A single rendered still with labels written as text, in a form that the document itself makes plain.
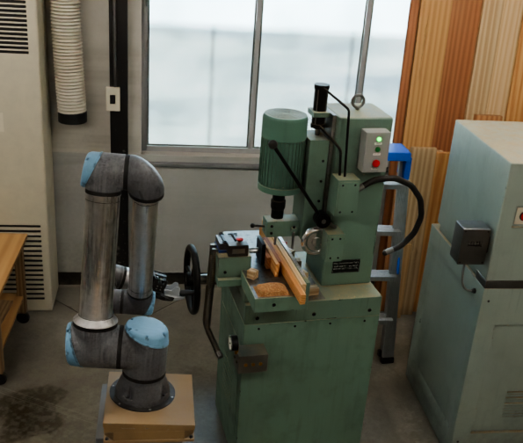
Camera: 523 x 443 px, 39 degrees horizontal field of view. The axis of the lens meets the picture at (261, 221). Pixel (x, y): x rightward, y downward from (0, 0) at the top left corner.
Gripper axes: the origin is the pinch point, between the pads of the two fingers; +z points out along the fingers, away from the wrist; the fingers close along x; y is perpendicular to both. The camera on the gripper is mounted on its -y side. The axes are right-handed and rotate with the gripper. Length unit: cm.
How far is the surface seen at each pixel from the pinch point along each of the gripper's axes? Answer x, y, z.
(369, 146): -6, 84, 43
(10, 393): 56, -99, -40
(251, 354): -18.0, -7.0, 29.9
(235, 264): -0.2, 20.5, 15.0
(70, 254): 159, -67, -18
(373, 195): 0, 65, 57
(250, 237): 28.9, 22.6, 28.8
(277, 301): -23.3, 19.9, 27.2
